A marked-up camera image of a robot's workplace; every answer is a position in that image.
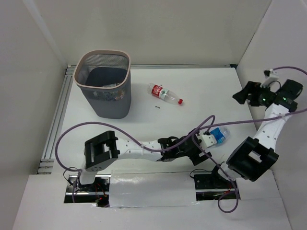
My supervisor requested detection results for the crushed bottle blue label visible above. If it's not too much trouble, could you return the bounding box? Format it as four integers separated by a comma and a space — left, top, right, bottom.
210, 126, 230, 145

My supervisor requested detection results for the clear bottle red label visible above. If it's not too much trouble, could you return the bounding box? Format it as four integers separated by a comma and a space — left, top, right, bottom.
147, 83, 183, 105

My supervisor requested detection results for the clear bottle green blue label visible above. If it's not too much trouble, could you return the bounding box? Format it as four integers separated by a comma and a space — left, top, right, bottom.
101, 83, 120, 89

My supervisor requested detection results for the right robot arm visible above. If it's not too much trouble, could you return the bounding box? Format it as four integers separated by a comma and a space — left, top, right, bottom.
209, 80, 303, 188

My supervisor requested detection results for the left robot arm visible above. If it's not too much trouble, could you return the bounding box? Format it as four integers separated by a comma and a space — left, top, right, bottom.
77, 131, 217, 191

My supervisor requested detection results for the grey mesh waste bin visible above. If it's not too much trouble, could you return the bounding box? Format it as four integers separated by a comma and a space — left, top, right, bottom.
73, 50, 131, 119

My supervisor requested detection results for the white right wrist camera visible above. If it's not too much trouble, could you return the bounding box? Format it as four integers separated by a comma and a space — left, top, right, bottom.
260, 69, 279, 88

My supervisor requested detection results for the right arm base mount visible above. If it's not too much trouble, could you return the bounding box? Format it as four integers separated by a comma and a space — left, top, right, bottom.
189, 169, 236, 201

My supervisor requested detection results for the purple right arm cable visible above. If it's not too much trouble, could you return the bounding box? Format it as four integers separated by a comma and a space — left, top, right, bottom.
196, 66, 307, 214

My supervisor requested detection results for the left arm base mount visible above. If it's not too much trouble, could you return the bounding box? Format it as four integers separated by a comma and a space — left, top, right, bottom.
63, 171, 111, 207

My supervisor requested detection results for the aluminium frame rail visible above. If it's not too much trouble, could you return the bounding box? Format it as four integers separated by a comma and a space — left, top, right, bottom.
37, 66, 75, 174

